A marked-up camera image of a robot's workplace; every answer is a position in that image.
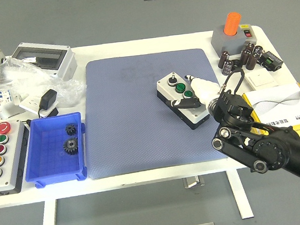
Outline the grey four-button control box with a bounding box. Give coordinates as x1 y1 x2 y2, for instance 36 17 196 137
154 68 212 134

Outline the white blue circuit breaker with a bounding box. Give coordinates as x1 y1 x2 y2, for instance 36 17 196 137
0 88 15 114

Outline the grey five-button control box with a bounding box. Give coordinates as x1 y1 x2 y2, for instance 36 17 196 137
0 118 37 196

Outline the black power adapter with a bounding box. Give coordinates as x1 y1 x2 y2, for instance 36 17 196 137
35 88 60 119

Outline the grey enclosure with clear lid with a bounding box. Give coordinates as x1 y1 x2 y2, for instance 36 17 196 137
10 37 80 87

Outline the white wall switch plate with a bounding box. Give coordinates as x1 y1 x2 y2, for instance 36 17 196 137
243 67 277 91

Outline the blue-grey textured mat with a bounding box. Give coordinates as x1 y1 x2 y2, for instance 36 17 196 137
76 46 231 181

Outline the black module with green terminal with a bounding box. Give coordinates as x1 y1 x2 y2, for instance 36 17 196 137
256 49 285 74

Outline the yellow white carton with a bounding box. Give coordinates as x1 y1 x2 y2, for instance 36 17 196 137
240 82 300 141

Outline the small black gear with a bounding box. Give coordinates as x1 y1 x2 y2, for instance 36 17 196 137
64 122 78 137

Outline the clear plastic bag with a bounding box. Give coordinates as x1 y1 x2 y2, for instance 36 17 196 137
0 49 89 115

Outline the grey switch box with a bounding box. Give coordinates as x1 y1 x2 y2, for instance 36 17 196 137
209 22 259 58

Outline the dark brown cylindrical capacitor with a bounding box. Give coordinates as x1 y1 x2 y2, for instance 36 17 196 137
241 48 252 65
221 59 234 76
244 41 256 53
244 52 259 70
217 50 231 69
251 44 265 59

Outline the large black gear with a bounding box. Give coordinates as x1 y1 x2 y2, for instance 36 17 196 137
62 137 80 157

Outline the orange cylinder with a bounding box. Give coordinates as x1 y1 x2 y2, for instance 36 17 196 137
221 11 244 37

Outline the blue plastic bin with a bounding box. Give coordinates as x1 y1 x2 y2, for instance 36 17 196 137
19 111 91 189

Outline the white wall socket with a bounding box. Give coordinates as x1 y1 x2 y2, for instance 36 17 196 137
18 92 53 118

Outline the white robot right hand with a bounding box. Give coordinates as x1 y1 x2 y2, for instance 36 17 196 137
165 71 223 112

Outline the white metal bracket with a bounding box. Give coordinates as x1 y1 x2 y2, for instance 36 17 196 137
0 93 27 120

